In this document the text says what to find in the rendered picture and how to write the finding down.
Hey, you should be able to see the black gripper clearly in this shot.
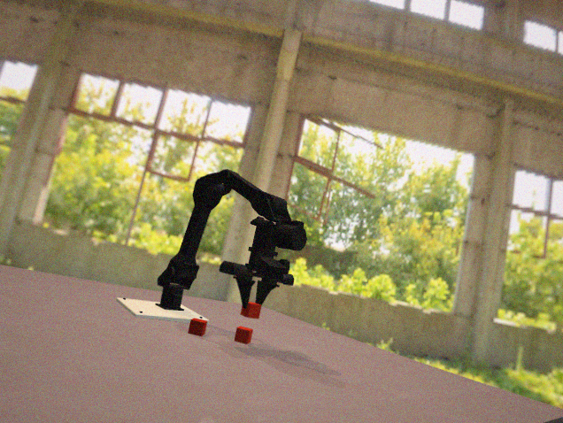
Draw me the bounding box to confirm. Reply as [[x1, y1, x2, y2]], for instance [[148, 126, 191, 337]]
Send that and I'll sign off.
[[219, 243, 294, 309]]

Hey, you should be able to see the red cube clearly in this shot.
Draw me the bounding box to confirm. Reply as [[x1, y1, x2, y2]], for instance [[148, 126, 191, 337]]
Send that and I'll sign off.
[[235, 326, 252, 344], [241, 302, 261, 319], [188, 318, 207, 336]]

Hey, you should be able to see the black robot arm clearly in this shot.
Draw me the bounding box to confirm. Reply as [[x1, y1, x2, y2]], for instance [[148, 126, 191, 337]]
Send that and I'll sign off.
[[155, 169, 307, 311]]

